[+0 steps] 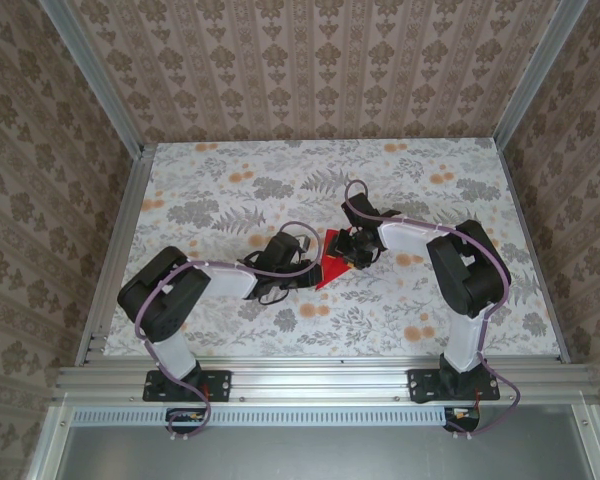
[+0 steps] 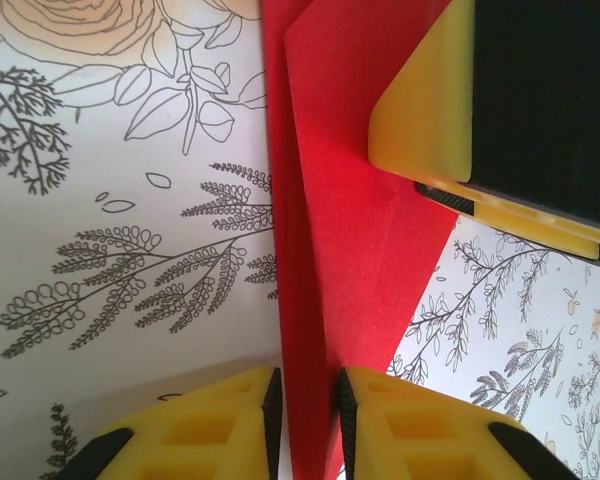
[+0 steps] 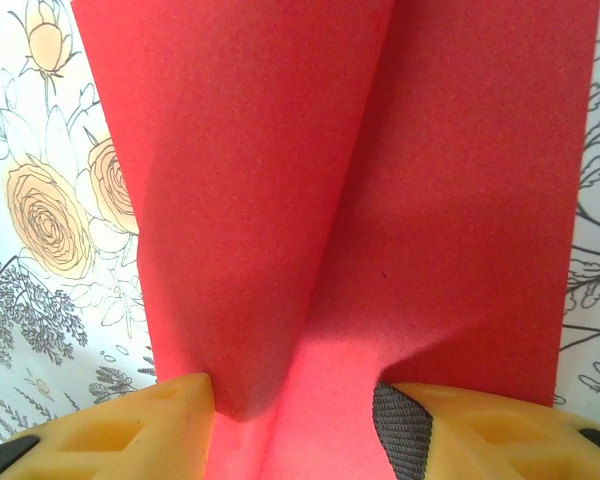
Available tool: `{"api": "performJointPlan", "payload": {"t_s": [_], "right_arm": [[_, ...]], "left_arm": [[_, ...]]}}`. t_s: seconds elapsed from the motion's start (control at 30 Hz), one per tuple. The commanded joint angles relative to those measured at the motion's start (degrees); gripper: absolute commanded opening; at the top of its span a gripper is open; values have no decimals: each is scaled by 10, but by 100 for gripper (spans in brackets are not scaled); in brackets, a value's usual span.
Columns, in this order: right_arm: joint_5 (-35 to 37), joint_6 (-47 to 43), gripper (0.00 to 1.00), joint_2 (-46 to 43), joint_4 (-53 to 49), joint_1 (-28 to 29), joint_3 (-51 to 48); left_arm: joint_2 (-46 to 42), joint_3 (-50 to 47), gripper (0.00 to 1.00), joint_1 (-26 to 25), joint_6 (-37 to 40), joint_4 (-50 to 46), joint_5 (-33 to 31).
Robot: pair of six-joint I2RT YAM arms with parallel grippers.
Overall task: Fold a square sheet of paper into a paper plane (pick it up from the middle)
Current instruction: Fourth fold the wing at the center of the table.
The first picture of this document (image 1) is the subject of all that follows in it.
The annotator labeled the red square paper sheet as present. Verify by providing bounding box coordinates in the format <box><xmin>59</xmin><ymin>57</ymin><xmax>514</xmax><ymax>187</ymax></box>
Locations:
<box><xmin>313</xmin><ymin>227</ymin><xmax>355</xmax><ymax>291</ymax></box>

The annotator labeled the grey metal sheet panel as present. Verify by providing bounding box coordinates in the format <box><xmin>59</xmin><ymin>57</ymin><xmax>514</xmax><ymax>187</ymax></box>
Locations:
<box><xmin>59</xmin><ymin>422</ymin><xmax>594</xmax><ymax>480</ymax></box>

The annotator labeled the floral patterned table cover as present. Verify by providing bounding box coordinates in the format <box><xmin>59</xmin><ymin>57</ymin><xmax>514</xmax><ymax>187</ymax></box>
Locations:
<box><xmin>102</xmin><ymin>139</ymin><xmax>564</xmax><ymax>359</ymax></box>

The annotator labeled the left gripper thin black cable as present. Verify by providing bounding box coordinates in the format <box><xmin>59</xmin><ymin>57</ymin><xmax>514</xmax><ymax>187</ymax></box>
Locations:
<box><xmin>253</xmin><ymin>287</ymin><xmax>289</xmax><ymax>308</ymax></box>

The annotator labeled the wide aluminium frame rail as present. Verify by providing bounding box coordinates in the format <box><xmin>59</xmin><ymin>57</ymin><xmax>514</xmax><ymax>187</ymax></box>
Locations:
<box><xmin>54</xmin><ymin>357</ymin><xmax>599</xmax><ymax>404</ymax></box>

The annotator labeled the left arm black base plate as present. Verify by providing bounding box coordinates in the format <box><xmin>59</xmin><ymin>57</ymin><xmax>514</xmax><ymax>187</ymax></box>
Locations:
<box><xmin>143</xmin><ymin>368</ymin><xmax>232</xmax><ymax>402</ymax></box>

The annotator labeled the slotted grey cable duct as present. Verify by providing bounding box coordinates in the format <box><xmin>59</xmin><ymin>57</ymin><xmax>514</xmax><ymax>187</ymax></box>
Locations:
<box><xmin>72</xmin><ymin>405</ymin><xmax>451</xmax><ymax>427</ymax></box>

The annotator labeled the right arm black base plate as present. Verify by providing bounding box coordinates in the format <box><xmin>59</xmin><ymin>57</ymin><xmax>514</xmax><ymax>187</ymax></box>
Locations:
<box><xmin>407</xmin><ymin>368</ymin><xmax>501</xmax><ymax>404</ymax></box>

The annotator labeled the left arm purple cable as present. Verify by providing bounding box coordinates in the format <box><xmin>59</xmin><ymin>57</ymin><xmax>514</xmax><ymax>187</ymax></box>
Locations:
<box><xmin>134</xmin><ymin>221</ymin><xmax>330</xmax><ymax>444</ymax></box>

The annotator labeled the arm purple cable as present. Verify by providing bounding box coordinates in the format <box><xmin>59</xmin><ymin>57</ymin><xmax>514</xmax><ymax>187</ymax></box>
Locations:
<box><xmin>134</xmin><ymin>221</ymin><xmax>330</xmax><ymax>444</ymax></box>
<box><xmin>342</xmin><ymin>178</ymin><xmax>524</xmax><ymax>441</ymax></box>

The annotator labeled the aluminium side rail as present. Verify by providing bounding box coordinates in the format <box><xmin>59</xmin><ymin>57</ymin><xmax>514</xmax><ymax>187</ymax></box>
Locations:
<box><xmin>494</xmin><ymin>139</ymin><xmax>572</xmax><ymax>365</ymax></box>
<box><xmin>74</xmin><ymin>142</ymin><xmax>156</xmax><ymax>366</ymax></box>

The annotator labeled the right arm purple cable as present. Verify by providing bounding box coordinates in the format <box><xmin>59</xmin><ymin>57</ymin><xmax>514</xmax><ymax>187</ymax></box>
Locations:
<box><xmin>342</xmin><ymin>178</ymin><xmax>524</xmax><ymax>441</ymax></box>

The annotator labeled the aluminium frame post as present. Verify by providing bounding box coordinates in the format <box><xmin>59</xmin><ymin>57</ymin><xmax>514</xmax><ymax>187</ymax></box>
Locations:
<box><xmin>494</xmin><ymin>0</ymin><xmax>581</xmax><ymax>146</ymax></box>
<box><xmin>42</xmin><ymin>0</ymin><xmax>146</xmax><ymax>159</ymax></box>

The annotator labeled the aluminium lower frame rail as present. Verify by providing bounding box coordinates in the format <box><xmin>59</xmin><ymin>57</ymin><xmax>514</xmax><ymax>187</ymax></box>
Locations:
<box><xmin>571</xmin><ymin>404</ymin><xmax>600</xmax><ymax>480</ymax></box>
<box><xmin>25</xmin><ymin>405</ymin><xmax>76</xmax><ymax>480</ymax></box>

